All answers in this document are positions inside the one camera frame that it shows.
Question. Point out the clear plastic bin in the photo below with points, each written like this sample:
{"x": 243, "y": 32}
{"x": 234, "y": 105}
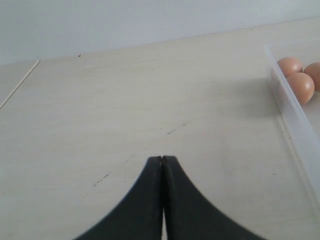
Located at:
{"x": 302, "y": 121}

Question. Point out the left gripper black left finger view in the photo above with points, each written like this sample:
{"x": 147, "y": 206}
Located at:
{"x": 139, "y": 215}

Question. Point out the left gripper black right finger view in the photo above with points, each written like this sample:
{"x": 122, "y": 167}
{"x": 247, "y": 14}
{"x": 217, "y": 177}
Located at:
{"x": 189, "y": 215}

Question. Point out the brown egg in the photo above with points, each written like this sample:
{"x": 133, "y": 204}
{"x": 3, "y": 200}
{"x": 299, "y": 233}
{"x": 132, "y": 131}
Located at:
{"x": 290, "y": 65}
{"x": 302, "y": 86}
{"x": 313, "y": 70}

